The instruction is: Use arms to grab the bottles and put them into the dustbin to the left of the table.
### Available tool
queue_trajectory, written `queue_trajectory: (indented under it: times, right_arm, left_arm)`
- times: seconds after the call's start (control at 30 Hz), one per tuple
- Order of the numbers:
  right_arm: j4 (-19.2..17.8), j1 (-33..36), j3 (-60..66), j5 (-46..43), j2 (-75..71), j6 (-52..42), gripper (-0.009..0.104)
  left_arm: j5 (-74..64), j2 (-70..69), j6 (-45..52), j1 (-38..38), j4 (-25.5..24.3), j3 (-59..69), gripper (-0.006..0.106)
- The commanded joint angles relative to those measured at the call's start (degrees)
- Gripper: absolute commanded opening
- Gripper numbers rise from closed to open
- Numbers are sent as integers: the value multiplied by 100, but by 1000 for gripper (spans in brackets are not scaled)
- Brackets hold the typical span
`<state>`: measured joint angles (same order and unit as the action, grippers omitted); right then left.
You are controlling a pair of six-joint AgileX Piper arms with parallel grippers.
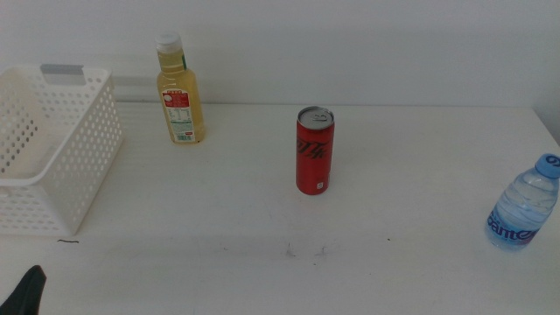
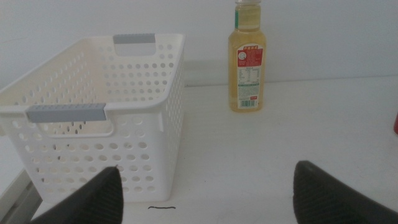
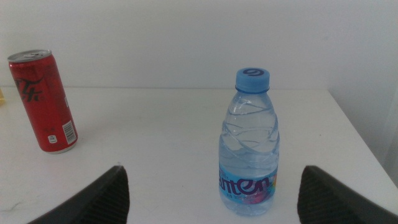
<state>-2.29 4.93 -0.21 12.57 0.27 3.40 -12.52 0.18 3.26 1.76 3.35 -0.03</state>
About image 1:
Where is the white perforated plastic basket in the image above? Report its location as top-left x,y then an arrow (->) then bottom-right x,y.
0,64 -> 124,238

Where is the yellow juice bottle white cap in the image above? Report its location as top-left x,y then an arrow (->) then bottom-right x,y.
154,31 -> 207,145

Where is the clear water bottle blue cap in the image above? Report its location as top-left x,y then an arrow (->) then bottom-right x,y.
484,152 -> 560,253

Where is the red cola can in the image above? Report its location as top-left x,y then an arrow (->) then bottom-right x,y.
295,105 -> 336,196

